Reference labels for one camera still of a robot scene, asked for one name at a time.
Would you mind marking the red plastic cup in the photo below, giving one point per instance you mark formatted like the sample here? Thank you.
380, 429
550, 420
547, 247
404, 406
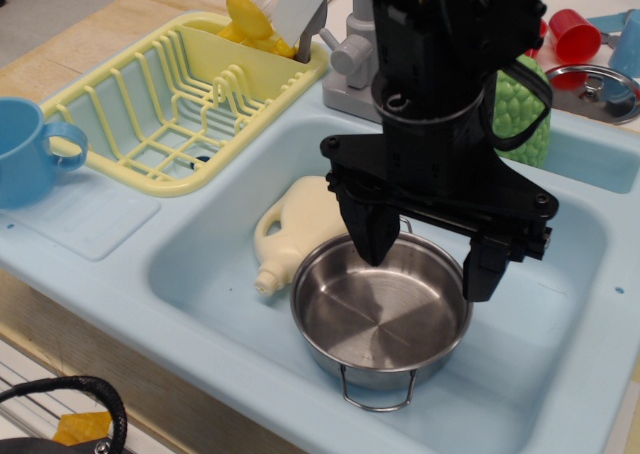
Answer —
574, 40

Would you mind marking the stainless steel pot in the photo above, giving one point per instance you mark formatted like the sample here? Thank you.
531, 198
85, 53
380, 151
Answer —
381, 330

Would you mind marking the light blue toy sink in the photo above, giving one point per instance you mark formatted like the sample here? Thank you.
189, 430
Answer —
542, 369

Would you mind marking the yellow plastic drying rack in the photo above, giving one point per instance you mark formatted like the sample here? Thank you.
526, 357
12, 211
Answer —
169, 112

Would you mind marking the steel pot lid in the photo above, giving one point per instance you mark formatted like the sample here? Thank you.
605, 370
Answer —
598, 93

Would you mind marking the grey toy faucet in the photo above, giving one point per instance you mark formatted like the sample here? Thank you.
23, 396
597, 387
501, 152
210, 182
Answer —
354, 63

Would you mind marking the cream plastic detergent bottle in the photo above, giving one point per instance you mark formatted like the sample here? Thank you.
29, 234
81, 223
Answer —
305, 217

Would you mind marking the blue plastic mug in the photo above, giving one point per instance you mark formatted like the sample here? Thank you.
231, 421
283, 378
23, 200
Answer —
29, 167

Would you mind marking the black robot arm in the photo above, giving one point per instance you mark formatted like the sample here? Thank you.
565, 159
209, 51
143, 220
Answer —
442, 54

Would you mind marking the green textured plastic cup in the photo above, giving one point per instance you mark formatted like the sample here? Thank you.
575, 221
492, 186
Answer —
515, 109

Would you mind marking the yellow dish brush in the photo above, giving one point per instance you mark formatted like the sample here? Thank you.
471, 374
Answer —
250, 25

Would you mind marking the grey plastic spatula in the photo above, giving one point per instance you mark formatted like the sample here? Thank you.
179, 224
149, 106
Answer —
290, 20

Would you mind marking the yellow plastic piece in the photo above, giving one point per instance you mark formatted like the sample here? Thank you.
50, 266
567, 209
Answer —
74, 429

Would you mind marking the light blue plastic cup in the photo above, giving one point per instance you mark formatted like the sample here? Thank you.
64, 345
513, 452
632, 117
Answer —
623, 30

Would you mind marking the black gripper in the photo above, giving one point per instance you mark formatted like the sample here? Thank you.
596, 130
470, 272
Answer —
442, 171

